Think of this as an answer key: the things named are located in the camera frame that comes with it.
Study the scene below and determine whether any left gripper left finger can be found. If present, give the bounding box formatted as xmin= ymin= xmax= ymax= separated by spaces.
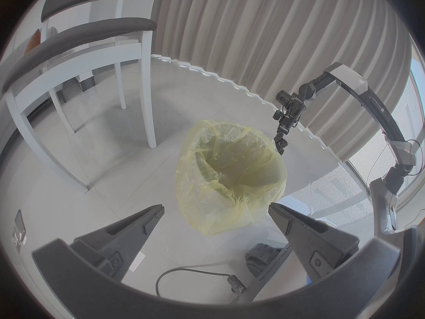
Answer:
xmin=71 ymin=204 xmax=165 ymax=280

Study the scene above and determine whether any yellow plastic bag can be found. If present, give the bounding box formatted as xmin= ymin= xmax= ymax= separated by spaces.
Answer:
xmin=175 ymin=119 xmax=288 ymax=236

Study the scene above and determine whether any beige curtain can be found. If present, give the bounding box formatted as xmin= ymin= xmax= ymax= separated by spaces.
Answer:
xmin=151 ymin=0 xmax=415 ymax=165

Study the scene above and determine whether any white trash bin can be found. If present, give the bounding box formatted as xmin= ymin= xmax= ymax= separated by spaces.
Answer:
xmin=184 ymin=135 xmax=286 ymax=227

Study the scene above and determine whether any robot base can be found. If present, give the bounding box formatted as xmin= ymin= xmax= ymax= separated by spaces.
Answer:
xmin=245 ymin=243 xmax=311 ymax=303

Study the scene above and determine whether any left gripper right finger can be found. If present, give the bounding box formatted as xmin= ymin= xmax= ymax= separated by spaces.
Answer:
xmin=268 ymin=202 xmax=361 ymax=284

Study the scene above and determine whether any white chair grey seat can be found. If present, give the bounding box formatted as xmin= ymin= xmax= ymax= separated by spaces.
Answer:
xmin=2 ymin=0 xmax=161 ymax=193

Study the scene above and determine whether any black cable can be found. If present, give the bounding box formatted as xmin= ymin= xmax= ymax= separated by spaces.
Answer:
xmin=155 ymin=268 xmax=247 ymax=299

